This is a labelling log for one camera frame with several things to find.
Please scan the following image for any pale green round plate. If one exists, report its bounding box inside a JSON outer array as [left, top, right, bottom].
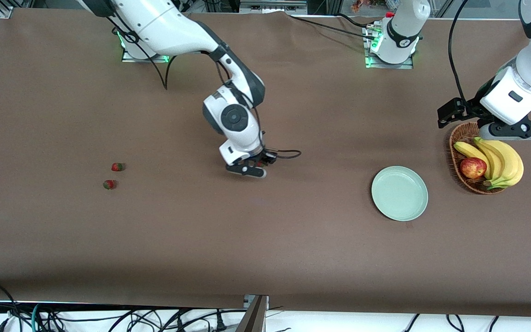
[[371, 166, 429, 222]]

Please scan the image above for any brown wicker basket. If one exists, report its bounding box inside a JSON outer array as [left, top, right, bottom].
[[449, 122, 506, 195]]

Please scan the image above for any yellow banana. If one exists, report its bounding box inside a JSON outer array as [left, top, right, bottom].
[[453, 141, 493, 180], [481, 138, 524, 190], [473, 136, 507, 181]]

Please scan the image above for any red apple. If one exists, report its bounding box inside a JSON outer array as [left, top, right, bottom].
[[460, 157, 488, 179]]

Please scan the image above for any brown table cover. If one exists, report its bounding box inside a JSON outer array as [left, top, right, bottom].
[[0, 8, 531, 319]]

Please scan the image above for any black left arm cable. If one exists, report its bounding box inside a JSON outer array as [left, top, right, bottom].
[[448, 0, 470, 106]]

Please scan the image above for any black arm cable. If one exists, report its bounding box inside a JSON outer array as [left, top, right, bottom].
[[109, 14, 302, 160], [448, 0, 470, 106]]

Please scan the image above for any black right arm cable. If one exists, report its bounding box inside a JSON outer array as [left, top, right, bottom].
[[109, 14, 302, 160]]

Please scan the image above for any black cable on table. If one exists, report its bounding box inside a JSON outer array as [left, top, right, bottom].
[[289, 13, 378, 41]]

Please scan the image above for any aluminium frame rail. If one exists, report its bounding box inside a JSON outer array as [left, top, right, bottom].
[[239, 0, 308, 14]]

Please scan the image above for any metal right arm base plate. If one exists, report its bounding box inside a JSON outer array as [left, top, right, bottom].
[[121, 30, 170, 63]]

